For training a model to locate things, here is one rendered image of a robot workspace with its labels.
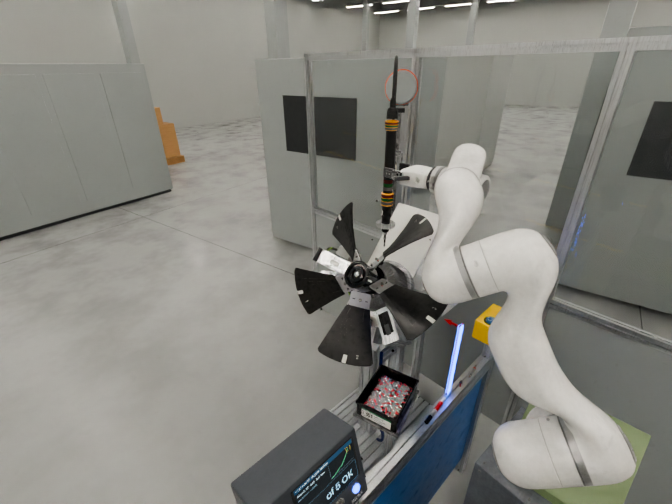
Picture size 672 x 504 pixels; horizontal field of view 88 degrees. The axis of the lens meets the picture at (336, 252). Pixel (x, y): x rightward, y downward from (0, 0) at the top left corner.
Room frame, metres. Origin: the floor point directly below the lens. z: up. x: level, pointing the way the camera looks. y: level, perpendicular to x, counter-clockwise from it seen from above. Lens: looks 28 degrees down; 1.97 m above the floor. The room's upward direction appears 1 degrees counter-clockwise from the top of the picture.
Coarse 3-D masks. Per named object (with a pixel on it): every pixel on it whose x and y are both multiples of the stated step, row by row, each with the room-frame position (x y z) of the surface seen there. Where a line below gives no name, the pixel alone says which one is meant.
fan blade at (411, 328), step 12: (396, 288) 1.17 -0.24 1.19; (384, 300) 1.10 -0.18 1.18; (396, 300) 1.10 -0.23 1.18; (408, 300) 1.10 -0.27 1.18; (420, 300) 1.09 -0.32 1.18; (432, 300) 1.09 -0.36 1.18; (396, 312) 1.05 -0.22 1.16; (408, 312) 1.04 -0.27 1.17; (420, 312) 1.04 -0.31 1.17; (432, 312) 1.03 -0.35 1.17; (408, 324) 1.00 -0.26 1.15; (420, 324) 0.99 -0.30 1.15; (432, 324) 0.99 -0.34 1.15; (408, 336) 0.96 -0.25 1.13
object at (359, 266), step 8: (352, 264) 1.26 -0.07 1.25; (360, 264) 1.25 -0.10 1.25; (352, 272) 1.24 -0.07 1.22; (360, 272) 1.23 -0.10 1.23; (368, 272) 1.20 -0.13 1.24; (376, 272) 1.25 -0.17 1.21; (352, 280) 1.21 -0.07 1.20; (360, 280) 1.20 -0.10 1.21; (376, 280) 1.22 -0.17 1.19; (352, 288) 1.20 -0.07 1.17; (360, 288) 1.18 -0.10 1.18
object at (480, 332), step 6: (492, 306) 1.20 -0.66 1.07; (498, 306) 1.20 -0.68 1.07; (486, 312) 1.16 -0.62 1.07; (492, 312) 1.16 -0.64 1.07; (480, 318) 1.12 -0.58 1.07; (474, 324) 1.11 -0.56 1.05; (480, 324) 1.09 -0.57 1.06; (486, 324) 1.08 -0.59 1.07; (474, 330) 1.11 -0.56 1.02; (480, 330) 1.09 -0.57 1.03; (486, 330) 1.07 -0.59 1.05; (474, 336) 1.10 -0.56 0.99; (480, 336) 1.09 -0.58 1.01; (486, 336) 1.07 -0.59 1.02; (486, 342) 1.07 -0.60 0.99
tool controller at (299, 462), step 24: (312, 432) 0.51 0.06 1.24; (336, 432) 0.50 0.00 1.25; (264, 456) 0.47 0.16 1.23; (288, 456) 0.46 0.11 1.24; (312, 456) 0.45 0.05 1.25; (336, 456) 0.46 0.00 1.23; (360, 456) 0.50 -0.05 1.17; (240, 480) 0.41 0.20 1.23; (264, 480) 0.41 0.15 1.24; (288, 480) 0.40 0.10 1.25; (312, 480) 0.41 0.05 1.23; (336, 480) 0.44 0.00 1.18; (360, 480) 0.47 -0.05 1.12
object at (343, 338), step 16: (336, 320) 1.13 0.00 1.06; (352, 320) 1.13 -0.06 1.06; (368, 320) 1.15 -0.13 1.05; (336, 336) 1.09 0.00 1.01; (352, 336) 1.09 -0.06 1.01; (368, 336) 1.10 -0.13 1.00; (320, 352) 1.06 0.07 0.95; (336, 352) 1.05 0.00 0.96; (352, 352) 1.05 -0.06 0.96; (368, 352) 1.05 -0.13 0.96
